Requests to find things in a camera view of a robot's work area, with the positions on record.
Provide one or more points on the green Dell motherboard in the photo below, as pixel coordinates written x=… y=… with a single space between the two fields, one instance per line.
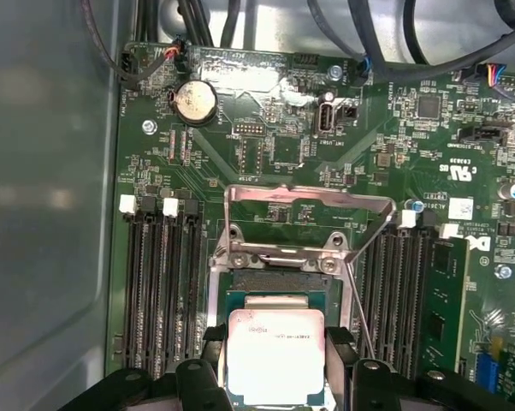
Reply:
x=214 y=154

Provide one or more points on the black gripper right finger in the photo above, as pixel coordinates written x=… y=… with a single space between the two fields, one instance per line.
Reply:
x=377 y=385

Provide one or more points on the silver coin battery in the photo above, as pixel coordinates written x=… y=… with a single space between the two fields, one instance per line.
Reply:
x=195 y=100

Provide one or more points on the CPU socket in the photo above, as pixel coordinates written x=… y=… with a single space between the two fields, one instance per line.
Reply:
x=283 y=280

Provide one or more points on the metal socket locking lever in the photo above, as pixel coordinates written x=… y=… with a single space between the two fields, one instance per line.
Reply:
x=360 y=310

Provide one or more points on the green RAM stick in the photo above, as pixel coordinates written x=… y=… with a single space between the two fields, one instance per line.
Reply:
x=448 y=299

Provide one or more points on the silver topped CPU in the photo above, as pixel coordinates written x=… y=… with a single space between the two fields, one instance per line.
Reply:
x=274 y=355

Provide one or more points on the black open PC case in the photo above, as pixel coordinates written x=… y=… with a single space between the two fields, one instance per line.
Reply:
x=48 y=171

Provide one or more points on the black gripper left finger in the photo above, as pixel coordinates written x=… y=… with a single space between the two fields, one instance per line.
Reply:
x=197 y=385

